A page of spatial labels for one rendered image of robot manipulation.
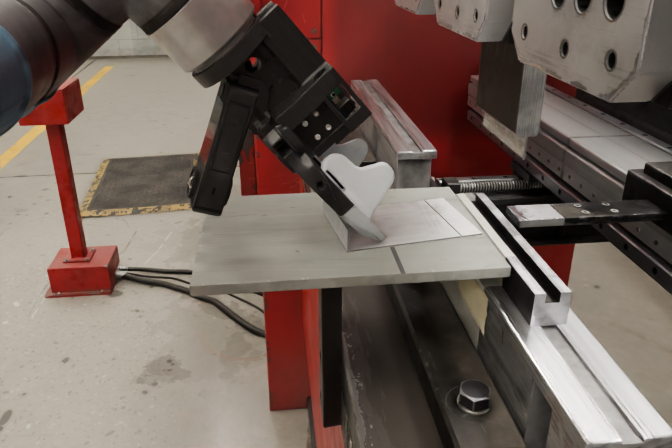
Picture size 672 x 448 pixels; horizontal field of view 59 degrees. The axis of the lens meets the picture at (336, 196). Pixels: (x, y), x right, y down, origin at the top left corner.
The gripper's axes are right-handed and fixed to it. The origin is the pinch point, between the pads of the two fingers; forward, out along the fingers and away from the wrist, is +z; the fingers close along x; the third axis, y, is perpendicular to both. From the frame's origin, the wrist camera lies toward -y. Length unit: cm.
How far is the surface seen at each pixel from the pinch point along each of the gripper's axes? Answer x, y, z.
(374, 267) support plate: -7.4, -1.2, 0.1
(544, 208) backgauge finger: -1.4, 14.2, 12.4
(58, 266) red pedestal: 170, -108, 26
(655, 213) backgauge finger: -5.2, 21.7, 18.8
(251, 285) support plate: -7.1, -9.2, -6.3
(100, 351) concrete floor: 128, -102, 46
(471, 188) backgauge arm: 38, 15, 33
